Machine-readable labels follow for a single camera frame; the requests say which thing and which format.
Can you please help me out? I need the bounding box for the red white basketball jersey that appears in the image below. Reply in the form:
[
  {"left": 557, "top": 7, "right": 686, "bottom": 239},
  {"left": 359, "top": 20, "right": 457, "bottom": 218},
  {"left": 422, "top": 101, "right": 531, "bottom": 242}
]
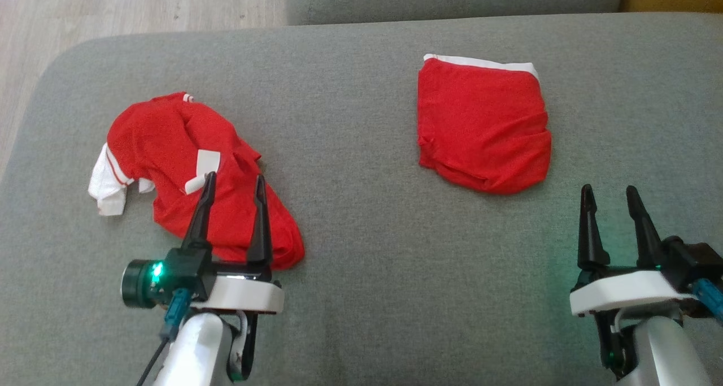
[{"left": 88, "top": 92, "right": 306, "bottom": 271}]

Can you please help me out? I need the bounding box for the right arm cable blue plug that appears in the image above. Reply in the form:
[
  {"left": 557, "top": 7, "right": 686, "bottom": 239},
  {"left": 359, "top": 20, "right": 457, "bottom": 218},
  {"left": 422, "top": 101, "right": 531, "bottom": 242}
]
[{"left": 692, "top": 279, "right": 723, "bottom": 322}]

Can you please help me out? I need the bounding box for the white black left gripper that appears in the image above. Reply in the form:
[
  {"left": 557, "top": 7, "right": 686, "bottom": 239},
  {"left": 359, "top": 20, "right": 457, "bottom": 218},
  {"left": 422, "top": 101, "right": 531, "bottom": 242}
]
[{"left": 182, "top": 171, "right": 285, "bottom": 315}]

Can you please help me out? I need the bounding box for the red shorts white waistband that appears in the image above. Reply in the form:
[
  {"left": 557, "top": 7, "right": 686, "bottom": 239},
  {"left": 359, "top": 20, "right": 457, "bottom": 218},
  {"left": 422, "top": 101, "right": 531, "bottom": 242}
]
[{"left": 417, "top": 54, "right": 552, "bottom": 195}]

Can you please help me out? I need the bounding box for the grey fabric ottoman cushion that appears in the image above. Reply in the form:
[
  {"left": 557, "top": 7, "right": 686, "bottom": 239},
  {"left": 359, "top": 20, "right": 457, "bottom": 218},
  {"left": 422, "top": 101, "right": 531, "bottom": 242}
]
[{"left": 0, "top": 12, "right": 723, "bottom": 386}]

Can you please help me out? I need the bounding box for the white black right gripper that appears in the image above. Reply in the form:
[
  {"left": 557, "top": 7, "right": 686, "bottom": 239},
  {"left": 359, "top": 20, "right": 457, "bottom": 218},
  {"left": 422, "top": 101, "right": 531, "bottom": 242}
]
[{"left": 569, "top": 184, "right": 696, "bottom": 319}]

